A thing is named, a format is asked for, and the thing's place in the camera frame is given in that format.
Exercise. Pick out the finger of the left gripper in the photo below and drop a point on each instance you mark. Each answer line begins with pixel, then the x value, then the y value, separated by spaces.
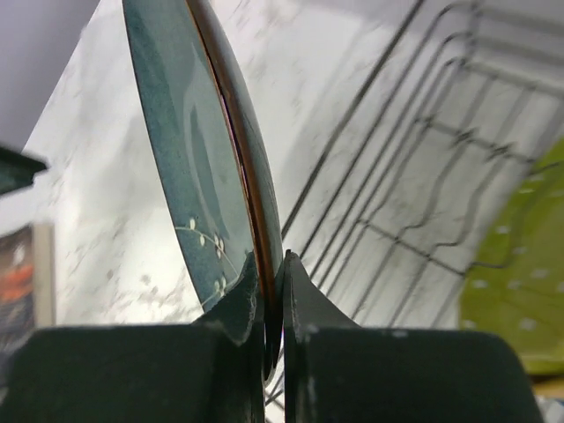
pixel 18 170

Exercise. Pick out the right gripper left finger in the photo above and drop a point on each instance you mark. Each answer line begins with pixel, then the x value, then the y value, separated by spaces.
pixel 210 370

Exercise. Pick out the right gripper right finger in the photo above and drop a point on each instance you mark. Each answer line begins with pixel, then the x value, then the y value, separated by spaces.
pixel 338 371

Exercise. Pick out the dark grey round plate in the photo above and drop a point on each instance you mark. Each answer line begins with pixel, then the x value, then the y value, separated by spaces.
pixel 209 152

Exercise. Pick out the green polka dot plate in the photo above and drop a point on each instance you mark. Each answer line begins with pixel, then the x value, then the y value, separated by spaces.
pixel 514 288

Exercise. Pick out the black wire dish rack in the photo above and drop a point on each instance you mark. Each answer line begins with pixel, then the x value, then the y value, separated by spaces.
pixel 433 112

